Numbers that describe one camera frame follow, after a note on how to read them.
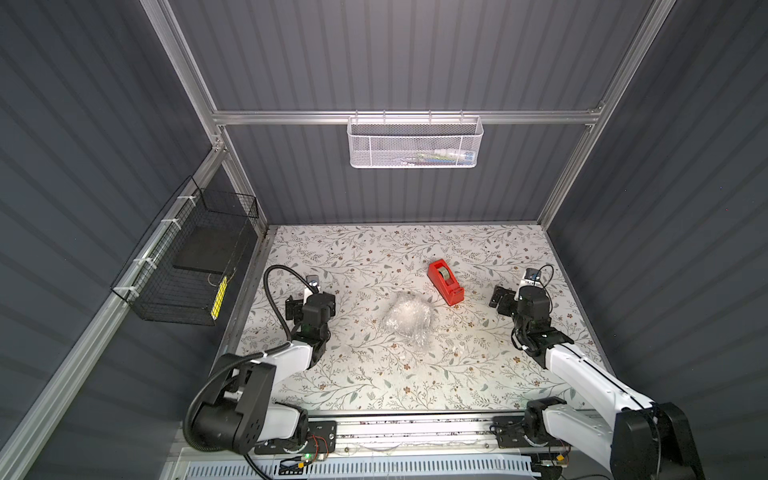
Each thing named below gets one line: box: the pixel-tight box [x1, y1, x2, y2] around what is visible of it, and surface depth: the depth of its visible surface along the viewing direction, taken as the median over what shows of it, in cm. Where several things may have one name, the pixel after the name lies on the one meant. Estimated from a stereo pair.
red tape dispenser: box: [427, 259, 465, 307], surface depth 99 cm
